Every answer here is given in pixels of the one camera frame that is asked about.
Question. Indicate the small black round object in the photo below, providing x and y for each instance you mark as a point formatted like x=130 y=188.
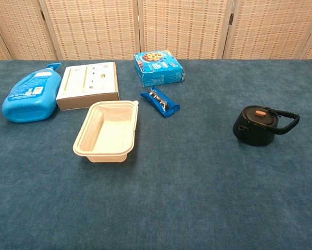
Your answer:
x=257 y=130

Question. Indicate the blue cookie snack pack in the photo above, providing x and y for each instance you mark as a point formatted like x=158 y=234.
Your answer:
x=159 y=102

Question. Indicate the beige plastic food container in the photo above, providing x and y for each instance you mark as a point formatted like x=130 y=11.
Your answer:
x=109 y=132

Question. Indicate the blue cookie box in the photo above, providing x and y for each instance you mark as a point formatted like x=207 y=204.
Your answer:
x=159 y=69

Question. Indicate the blue table cloth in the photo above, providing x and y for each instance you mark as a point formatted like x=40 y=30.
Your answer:
x=171 y=187

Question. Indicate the white flat cardboard box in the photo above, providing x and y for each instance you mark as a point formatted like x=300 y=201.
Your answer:
x=89 y=86

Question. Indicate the woven folding screen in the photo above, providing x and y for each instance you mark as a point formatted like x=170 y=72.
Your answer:
x=98 y=26

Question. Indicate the blue detergent bottle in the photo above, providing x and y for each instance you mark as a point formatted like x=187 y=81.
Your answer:
x=30 y=96

